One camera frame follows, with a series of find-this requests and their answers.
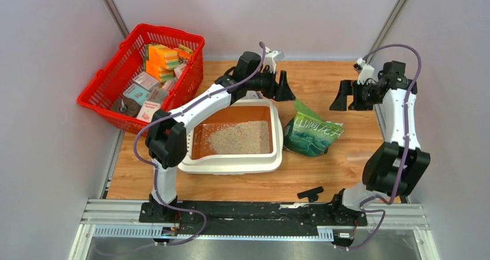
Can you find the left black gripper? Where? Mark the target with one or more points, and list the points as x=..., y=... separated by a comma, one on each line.
x=281, y=92

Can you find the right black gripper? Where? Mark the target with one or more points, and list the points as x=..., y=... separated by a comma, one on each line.
x=345, y=89

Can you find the green cat litter bag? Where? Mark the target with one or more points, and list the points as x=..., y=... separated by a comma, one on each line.
x=308, y=134

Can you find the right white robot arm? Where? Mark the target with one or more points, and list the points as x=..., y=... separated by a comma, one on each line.
x=398, y=164

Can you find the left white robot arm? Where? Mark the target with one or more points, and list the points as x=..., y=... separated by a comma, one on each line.
x=166, y=139

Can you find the white orange litter box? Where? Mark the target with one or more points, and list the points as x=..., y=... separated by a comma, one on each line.
x=246, y=137

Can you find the white pink sponge box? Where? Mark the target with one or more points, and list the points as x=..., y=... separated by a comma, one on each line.
x=147, y=111

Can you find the black T-shaped tool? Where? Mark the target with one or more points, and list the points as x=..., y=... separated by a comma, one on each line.
x=312, y=195

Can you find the orange sponge pack upper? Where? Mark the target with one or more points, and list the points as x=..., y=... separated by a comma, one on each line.
x=162, y=56

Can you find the orange sponge pack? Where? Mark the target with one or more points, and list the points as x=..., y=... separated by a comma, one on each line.
x=162, y=56
x=160, y=73

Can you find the orange sponge pack lower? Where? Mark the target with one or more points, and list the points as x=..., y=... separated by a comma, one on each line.
x=160, y=73

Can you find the red plastic shopping basket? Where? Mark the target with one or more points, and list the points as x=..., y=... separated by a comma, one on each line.
x=110, y=82

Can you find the teal card package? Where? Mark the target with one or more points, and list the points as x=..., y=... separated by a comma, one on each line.
x=136, y=93

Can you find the brown round scrubber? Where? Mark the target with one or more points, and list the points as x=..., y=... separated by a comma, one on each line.
x=126, y=106

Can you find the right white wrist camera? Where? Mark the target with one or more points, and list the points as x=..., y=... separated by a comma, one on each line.
x=365, y=71

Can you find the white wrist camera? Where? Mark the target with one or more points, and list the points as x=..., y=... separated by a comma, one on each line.
x=272, y=57
x=365, y=71

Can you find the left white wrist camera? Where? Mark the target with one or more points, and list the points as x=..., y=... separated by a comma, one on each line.
x=272, y=57

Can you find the black mounting base plate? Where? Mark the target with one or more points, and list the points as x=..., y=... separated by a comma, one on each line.
x=228, y=218

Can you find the aluminium frame rail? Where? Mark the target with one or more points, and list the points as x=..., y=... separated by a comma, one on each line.
x=120, y=218

